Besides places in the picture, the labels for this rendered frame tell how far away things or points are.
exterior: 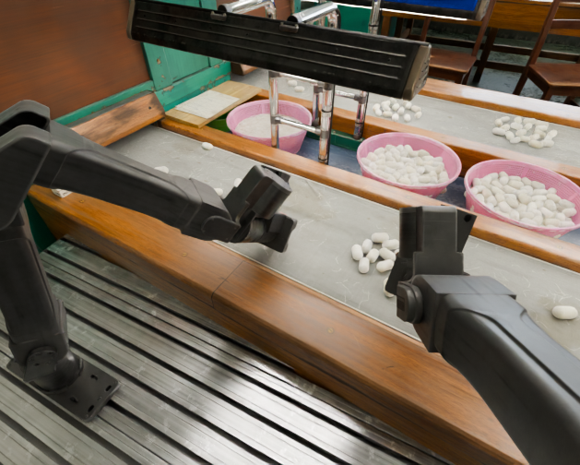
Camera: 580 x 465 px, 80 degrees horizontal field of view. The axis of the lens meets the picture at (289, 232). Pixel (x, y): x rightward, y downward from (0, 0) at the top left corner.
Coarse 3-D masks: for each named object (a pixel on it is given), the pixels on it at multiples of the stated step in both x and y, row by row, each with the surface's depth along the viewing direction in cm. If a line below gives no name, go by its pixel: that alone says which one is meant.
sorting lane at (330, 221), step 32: (160, 128) 109; (160, 160) 96; (192, 160) 96; (224, 160) 96; (224, 192) 85; (320, 192) 85; (320, 224) 77; (352, 224) 77; (384, 224) 77; (256, 256) 70; (288, 256) 70; (320, 256) 70; (352, 256) 70; (480, 256) 70; (512, 256) 70; (320, 288) 64; (352, 288) 64; (512, 288) 64; (544, 288) 64; (576, 288) 64; (384, 320) 59; (544, 320) 59; (576, 320) 59; (576, 352) 55
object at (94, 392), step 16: (16, 368) 59; (64, 368) 55; (80, 368) 58; (96, 368) 59; (32, 384) 57; (48, 384) 54; (64, 384) 56; (80, 384) 57; (96, 384) 57; (112, 384) 57; (64, 400) 55; (80, 400) 55; (96, 400) 55; (80, 416) 54
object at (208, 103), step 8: (200, 96) 117; (208, 96) 117; (216, 96) 117; (224, 96) 117; (184, 104) 112; (192, 104) 112; (200, 104) 112; (208, 104) 112; (216, 104) 112; (224, 104) 112; (192, 112) 108; (200, 112) 108; (208, 112) 108; (216, 112) 108
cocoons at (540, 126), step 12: (288, 84) 133; (312, 84) 134; (384, 108) 117; (396, 108) 117; (408, 108) 118; (396, 120) 111; (408, 120) 111; (504, 120) 111; (516, 120) 110; (528, 120) 110; (492, 132) 106; (504, 132) 104; (516, 132) 105; (540, 132) 104; (552, 132) 103; (528, 144) 101; (540, 144) 99; (552, 144) 100
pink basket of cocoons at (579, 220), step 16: (496, 160) 90; (480, 176) 91; (528, 176) 90; (560, 176) 85; (560, 192) 85; (576, 192) 82; (480, 208) 79; (576, 208) 80; (528, 224) 72; (576, 224) 76
